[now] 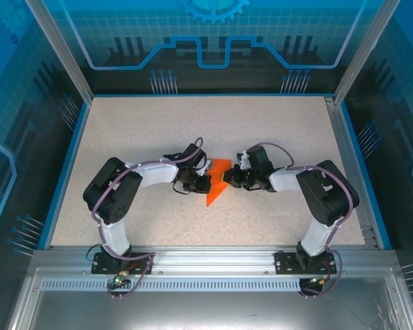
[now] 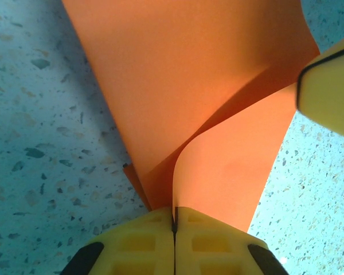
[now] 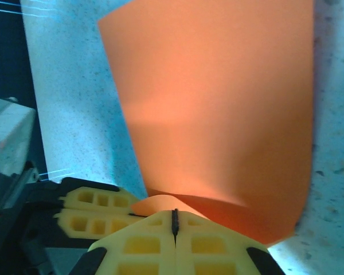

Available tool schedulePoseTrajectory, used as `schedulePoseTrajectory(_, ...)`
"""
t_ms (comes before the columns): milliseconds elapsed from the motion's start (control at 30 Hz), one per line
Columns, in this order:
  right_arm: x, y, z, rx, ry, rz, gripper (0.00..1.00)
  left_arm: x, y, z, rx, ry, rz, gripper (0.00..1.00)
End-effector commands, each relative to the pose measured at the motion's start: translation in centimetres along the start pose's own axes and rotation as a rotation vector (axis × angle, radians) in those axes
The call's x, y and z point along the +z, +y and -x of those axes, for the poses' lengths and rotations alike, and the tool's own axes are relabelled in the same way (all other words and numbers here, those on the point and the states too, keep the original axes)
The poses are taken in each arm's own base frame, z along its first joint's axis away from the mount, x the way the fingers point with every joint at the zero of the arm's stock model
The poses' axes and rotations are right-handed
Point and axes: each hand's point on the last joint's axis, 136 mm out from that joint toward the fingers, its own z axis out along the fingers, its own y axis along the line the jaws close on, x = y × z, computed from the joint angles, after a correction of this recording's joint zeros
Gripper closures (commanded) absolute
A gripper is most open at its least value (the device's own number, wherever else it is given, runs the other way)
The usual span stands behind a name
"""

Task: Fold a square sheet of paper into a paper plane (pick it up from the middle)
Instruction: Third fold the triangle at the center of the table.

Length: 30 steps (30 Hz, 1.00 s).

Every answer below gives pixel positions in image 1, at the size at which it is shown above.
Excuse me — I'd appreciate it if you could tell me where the orange cloth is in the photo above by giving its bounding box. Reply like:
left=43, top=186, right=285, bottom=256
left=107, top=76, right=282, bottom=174
left=205, top=157, right=233, bottom=208

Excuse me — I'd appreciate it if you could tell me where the steel sheet panel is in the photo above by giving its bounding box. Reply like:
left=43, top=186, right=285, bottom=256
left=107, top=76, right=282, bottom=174
left=6, top=267, right=413, bottom=330

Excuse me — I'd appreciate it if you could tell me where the blue table edge strip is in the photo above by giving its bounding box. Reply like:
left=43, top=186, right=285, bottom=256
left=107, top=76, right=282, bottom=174
left=339, top=102, right=393, bottom=250
left=43, top=102, right=92, bottom=250

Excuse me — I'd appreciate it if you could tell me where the blue printed panel with gear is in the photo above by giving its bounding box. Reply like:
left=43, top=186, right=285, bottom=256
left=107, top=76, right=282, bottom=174
left=46, top=0, right=379, bottom=96

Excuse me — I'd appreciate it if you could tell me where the wide aluminium frame rail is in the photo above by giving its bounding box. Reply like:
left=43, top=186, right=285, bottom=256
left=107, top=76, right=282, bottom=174
left=30, top=245, right=399, bottom=276

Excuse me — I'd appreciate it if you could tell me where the narrow aluminium frame rail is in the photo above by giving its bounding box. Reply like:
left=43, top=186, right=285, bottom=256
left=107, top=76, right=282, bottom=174
left=324, top=96, right=381, bottom=249

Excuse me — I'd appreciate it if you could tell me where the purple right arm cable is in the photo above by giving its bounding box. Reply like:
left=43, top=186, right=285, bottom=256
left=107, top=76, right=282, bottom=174
left=256, top=141, right=355, bottom=299

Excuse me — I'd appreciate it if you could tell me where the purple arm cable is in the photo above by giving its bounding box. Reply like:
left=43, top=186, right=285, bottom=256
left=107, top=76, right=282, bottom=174
left=91, top=137, right=204, bottom=300
left=256, top=141, right=355, bottom=299

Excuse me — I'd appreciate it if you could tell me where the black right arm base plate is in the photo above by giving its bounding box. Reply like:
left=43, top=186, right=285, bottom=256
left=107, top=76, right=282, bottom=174
left=274, top=250, right=335, bottom=275

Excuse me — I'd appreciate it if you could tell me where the slotted aluminium cable duct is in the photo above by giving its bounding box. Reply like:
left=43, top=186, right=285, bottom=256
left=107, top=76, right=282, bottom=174
left=41, top=278, right=302, bottom=292

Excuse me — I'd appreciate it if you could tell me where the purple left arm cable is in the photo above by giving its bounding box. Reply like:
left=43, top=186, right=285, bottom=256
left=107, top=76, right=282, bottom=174
left=91, top=137, right=204, bottom=300

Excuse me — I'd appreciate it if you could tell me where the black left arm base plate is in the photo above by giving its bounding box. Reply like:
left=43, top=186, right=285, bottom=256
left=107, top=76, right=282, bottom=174
left=91, top=250, right=155, bottom=275

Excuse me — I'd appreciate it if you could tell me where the cable connector with green light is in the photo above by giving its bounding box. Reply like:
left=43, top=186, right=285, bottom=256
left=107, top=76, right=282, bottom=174
left=112, top=271, right=130, bottom=288
left=309, top=274, right=331, bottom=287

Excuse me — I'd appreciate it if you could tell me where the thin black wire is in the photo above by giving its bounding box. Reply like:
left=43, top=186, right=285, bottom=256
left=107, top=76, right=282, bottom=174
left=85, top=244, right=103, bottom=265

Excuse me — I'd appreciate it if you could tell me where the aluminium frame post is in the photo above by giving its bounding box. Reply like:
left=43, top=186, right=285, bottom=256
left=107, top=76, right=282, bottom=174
left=24, top=0, right=94, bottom=104
left=332, top=0, right=403, bottom=105

